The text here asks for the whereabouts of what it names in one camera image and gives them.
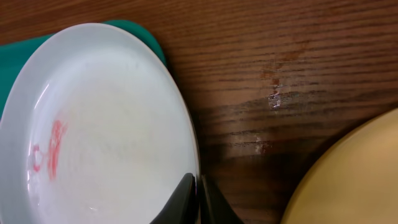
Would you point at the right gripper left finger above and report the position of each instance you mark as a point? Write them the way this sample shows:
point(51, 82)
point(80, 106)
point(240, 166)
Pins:
point(181, 208)

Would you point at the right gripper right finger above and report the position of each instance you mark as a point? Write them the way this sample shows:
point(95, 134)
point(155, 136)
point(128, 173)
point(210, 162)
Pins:
point(214, 208)

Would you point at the light blue plate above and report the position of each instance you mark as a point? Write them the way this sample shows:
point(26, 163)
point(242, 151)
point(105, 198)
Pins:
point(94, 130)

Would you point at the yellow-green plate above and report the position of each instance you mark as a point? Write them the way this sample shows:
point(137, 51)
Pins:
point(355, 181)

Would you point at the teal plastic serving tray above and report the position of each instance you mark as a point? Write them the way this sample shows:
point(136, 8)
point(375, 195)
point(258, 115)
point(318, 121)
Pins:
point(14, 55)

